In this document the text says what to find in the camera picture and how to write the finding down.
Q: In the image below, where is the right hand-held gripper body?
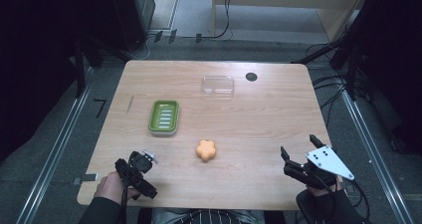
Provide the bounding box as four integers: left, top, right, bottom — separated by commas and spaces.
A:
283, 145, 355, 190

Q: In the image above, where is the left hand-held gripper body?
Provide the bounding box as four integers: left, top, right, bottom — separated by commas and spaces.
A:
113, 149, 159, 200

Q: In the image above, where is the person's right hand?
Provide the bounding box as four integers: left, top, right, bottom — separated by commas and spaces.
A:
306, 175, 344, 197

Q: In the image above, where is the person's left hand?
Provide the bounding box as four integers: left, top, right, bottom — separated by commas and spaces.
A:
94, 170, 141, 206

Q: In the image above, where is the silver table clamp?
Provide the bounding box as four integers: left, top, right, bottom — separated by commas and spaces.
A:
73, 172, 100, 186

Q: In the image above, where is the green soap dish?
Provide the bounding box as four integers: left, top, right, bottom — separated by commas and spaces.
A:
147, 100, 180, 137

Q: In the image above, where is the orange flower-shaped soap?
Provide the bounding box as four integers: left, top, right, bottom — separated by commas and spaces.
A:
195, 139, 217, 162

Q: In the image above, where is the person's striped clothing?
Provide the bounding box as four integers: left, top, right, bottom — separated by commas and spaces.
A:
149, 207, 267, 224

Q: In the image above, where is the black stand leg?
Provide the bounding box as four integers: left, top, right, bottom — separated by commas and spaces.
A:
292, 34, 353, 65

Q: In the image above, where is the clear plastic container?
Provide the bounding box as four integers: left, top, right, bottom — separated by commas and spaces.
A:
201, 75, 236, 99

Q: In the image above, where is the dark curtain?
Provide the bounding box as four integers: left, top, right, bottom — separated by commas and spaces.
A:
0, 0, 133, 162
344, 0, 422, 155

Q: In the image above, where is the black cabinet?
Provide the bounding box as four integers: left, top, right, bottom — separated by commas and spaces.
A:
108, 0, 156, 52

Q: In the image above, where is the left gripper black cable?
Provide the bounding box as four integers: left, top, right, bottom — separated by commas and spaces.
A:
118, 163, 133, 224

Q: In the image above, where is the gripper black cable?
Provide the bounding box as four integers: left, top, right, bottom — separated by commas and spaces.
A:
118, 163, 133, 224
343, 179, 371, 222

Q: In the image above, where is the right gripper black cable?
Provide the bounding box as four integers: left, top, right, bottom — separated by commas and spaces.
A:
343, 179, 371, 222

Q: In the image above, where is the metal floor rail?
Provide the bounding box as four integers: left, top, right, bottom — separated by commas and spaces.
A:
15, 68, 96, 224
340, 90, 416, 224

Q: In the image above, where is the bundle of black floor cables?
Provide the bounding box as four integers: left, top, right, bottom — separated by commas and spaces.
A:
305, 42, 369, 127

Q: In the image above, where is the black upright stand post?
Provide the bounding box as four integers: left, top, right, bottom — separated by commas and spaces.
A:
73, 38, 86, 99

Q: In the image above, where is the black hanging cable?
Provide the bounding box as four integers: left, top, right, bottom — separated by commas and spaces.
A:
202, 0, 234, 40

